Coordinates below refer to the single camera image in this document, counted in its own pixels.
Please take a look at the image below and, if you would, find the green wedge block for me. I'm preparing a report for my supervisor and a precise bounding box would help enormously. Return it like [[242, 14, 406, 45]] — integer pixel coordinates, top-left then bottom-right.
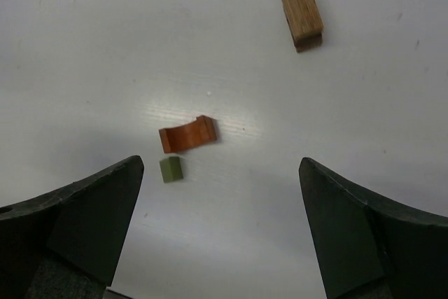
[[160, 156, 183, 183]]

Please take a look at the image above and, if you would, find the tan wood rectangular block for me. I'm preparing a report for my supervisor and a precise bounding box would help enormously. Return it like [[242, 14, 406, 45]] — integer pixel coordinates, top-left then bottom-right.
[[281, 0, 323, 53]]

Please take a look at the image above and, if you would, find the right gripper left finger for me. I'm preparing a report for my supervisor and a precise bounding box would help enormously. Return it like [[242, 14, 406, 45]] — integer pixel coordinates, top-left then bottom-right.
[[1, 155, 144, 298]]

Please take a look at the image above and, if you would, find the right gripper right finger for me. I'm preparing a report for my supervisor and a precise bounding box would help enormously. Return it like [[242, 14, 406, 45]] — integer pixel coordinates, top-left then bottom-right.
[[298, 158, 447, 298]]

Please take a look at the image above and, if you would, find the orange arch block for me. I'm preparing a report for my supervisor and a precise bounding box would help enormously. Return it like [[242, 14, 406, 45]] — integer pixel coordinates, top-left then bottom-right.
[[159, 115, 218, 153]]

